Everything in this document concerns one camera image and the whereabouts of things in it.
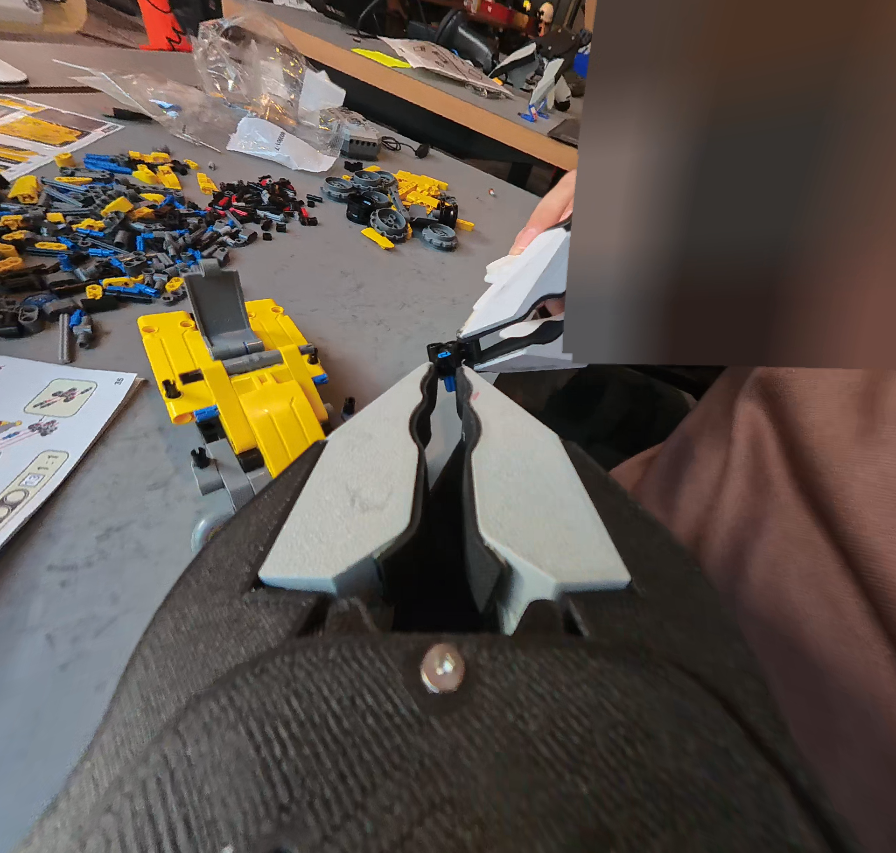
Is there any group of grey toothed wheels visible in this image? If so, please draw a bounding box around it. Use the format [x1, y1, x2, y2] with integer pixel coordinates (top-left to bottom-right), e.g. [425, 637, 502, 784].
[322, 168, 460, 252]

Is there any instruction booklet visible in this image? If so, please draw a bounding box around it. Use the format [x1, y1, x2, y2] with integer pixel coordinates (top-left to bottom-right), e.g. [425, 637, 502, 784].
[0, 357, 144, 549]

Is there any pile of yellow beams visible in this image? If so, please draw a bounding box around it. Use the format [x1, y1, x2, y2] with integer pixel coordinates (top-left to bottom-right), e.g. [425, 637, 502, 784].
[392, 170, 477, 234]

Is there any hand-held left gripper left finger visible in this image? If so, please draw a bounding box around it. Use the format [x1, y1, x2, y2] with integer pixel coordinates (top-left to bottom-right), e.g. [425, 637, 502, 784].
[259, 364, 438, 599]

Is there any crumpled clear plastic bag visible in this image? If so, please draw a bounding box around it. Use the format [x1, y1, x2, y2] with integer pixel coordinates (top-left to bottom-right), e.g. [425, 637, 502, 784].
[56, 14, 351, 154]

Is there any background wooden table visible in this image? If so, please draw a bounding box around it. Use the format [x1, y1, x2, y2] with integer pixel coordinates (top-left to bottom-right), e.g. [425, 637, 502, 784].
[222, 0, 582, 172]

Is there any person's right hand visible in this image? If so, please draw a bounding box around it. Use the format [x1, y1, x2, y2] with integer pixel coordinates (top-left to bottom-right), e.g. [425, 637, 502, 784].
[507, 170, 578, 259]

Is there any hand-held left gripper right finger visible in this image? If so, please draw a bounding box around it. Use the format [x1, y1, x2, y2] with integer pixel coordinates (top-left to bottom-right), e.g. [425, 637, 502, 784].
[455, 366, 631, 637]

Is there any yellow toy vehicle model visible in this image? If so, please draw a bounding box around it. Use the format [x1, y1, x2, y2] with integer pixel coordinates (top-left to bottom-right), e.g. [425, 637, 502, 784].
[136, 268, 358, 553]

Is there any pile of small building parts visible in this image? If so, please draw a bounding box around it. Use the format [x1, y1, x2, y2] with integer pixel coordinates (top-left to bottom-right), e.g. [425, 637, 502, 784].
[0, 147, 326, 364]

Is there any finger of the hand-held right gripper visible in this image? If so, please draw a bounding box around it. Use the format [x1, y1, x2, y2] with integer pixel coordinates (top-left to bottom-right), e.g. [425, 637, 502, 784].
[460, 226, 572, 339]
[469, 315, 572, 374]

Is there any grey desk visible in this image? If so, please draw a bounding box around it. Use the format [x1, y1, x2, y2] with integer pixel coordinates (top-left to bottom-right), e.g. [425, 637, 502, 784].
[0, 35, 547, 853]

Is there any white-labelled plastic bag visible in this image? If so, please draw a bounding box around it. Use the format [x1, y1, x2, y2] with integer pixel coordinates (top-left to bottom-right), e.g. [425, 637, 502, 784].
[227, 114, 341, 174]

